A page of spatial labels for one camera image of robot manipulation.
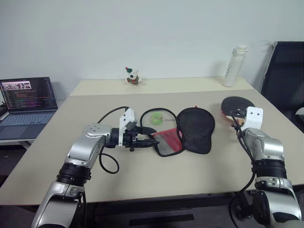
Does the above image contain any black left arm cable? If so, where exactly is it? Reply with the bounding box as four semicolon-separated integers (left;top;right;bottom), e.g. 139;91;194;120
97;106;131;174

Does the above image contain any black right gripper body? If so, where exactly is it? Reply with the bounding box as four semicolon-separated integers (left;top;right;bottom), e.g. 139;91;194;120
233;107;247;119

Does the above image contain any small toy dog figure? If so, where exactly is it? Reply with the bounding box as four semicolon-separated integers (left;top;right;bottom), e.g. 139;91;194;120
124;66;143;87

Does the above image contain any open grey laptop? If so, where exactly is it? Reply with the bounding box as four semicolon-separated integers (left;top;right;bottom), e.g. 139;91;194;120
0;76;59;141

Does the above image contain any black and red paddle case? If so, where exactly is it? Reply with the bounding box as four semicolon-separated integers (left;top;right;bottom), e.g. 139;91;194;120
140;107;216;158

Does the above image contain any black table tennis paddle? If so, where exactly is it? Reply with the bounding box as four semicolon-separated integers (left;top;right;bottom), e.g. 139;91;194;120
220;95;256;129

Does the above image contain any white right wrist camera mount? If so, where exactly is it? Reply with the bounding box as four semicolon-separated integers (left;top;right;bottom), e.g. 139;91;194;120
241;106;264;131

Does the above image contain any white side table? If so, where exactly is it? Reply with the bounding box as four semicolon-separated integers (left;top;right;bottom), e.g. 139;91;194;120
0;138;37;151

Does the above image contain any black office chair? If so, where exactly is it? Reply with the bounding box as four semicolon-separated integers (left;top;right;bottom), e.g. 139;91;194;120
260;41;304;135

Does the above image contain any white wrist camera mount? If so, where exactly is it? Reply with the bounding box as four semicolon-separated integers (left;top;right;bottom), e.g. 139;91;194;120
118;108;139;148
241;106;264;131

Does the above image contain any white water bottle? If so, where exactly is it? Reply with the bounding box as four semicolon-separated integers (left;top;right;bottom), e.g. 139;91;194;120
221;44;249;88

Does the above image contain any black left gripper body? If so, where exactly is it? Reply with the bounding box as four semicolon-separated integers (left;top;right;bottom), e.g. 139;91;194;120
122;126;144;153

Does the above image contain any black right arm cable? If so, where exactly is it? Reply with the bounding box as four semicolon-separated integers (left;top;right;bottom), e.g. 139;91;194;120
228;115;258;228

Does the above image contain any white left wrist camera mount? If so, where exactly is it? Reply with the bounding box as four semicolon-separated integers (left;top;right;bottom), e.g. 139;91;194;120
118;108;139;148

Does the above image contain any green plush keychain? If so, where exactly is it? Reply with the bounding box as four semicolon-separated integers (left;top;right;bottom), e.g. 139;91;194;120
149;112;175;126

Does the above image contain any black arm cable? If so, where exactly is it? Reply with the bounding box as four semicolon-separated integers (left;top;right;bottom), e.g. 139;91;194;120
97;106;131;174
228;115;258;228

